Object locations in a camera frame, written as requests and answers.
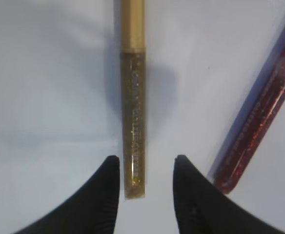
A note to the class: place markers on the red marker pen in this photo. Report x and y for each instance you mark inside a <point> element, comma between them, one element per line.
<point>252,122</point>

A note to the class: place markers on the gold marker pen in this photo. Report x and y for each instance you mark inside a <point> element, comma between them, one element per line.
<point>133,84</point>

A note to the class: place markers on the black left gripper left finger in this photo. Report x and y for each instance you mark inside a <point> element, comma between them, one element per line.
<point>92,209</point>

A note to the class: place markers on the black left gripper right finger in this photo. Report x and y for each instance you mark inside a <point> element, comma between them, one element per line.
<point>200,208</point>

